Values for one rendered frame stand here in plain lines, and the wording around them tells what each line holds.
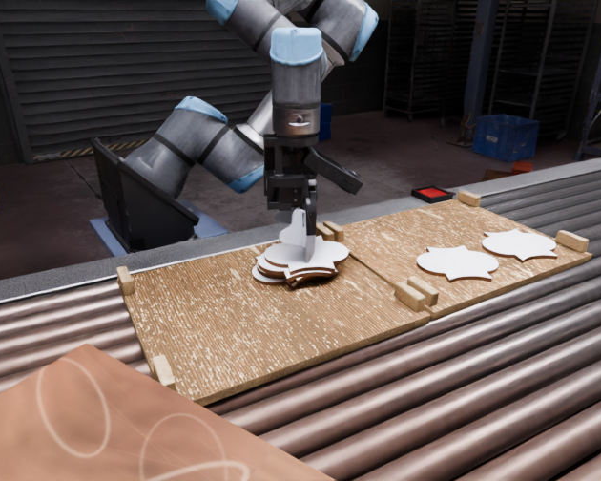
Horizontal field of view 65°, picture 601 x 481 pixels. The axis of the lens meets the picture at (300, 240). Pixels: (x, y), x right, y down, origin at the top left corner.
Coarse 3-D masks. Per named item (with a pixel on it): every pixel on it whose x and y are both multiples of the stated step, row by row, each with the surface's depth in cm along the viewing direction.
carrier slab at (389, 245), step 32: (352, 224) 104; (384, 224) 104; (416, 224) 104; (448, 224) 104; (480, 224) 104; (512, 224) 104; (352, 256) 92; (384, 256) 91; (416, 256) 91; (576, 256) 91; (448, 288) 80; (480, 288) 80; (512, 288) 83
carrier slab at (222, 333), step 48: (144, 288) 80; (192, 288) 80; (240, 288) 80; (288, 288) 80; (336, 288) 80; (384, 288) 80; (144, 336) 69; (192, 336) 69; (240, 336) 69; (288, 336) 69; (336, 336) 69; (384, 336) 70; (192, 384) 60; (240, 384) 60
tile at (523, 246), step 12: (492, 240) 95; (504, 240) 95; (516, 240) 95; (528, 240) 95; (540, 240) 95; (552, 240) 95; (492, 252) 91; (504, 252) 91; (516, 252) 91; (528, 252) 91; (540, 252) 91
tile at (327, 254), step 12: (324, 240) 87; (264, 252) 83; (276, 252) 83; (288, 252) 83; (300, 252) 83; (324, 252) 83; (336, 252) 83; (276, 264) 80; (288, 264) 79; (300, 264) 79; (312, 264) 79; (324, 264) 79
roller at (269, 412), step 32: (576, 288) 83; (480, 320) 76; (512, 320) 76; (544, 320) 78; (416, 352) 68; (448, 352) 70; (320, 384) 62; (352, 384) 63; (384, 384) 65; (224, 416) 57; (256, 416) 57; (288, 416) 59
